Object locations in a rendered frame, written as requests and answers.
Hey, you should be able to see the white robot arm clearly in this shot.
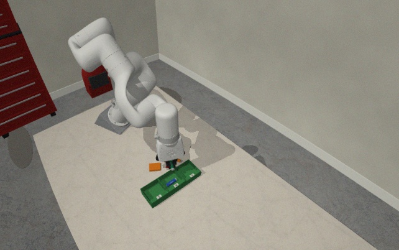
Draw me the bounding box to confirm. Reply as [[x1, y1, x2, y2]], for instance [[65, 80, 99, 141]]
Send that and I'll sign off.
[[68, 17, 179, 144]]

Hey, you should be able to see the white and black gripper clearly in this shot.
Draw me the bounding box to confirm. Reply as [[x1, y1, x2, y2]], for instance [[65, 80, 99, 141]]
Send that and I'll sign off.
[[156, 134, 185, 169]]

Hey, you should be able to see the orange block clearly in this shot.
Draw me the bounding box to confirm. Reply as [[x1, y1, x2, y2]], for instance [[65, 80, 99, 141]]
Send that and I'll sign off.
[[149, 162, 161, 172]]

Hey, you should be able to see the green three-compartment tray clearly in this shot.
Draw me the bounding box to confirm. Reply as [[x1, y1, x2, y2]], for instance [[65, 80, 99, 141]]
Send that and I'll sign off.
[[141, 160, 201, 208]]

